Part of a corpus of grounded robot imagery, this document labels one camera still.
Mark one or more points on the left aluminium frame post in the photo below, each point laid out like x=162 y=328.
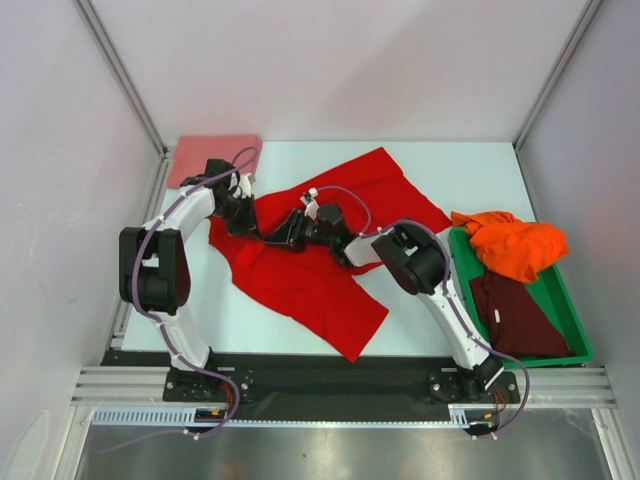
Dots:
x=111 y=56

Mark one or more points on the right aluminium frame post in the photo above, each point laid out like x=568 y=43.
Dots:
x=572 y=44

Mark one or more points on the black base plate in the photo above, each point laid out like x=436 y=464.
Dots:
x=305 y=388

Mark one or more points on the left aluminium side rail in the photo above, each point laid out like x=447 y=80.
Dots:
x=132 y=242

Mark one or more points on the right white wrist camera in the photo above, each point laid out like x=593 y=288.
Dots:
x=310 y=203

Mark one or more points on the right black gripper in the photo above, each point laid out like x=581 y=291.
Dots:
x=298 y=228

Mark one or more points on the aluminium front rail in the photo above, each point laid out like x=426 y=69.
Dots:
x=583 y=387

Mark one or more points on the aluminium frame post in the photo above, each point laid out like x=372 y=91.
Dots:
x=111 y=56
x=572 y=44

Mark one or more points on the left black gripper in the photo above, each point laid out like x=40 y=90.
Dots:
x=248 y=226

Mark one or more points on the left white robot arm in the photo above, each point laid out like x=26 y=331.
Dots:
x=154 y=273

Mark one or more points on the dark red t-shirt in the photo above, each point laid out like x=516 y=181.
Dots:
x=516 y=324

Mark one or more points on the green plastic bin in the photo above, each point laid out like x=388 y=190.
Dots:
x=549 y=292

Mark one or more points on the orange t-shirt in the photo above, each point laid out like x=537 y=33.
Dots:
x=511 y=247

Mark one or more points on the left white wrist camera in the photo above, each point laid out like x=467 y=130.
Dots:
x=244 y=186

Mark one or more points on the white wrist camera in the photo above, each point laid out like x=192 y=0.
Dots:
x=310 y=203
x=244 y=186

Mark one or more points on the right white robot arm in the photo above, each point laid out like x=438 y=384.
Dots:
x=418 y=262

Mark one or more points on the folded pink t-shirt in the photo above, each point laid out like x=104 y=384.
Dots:
x=193 y=151

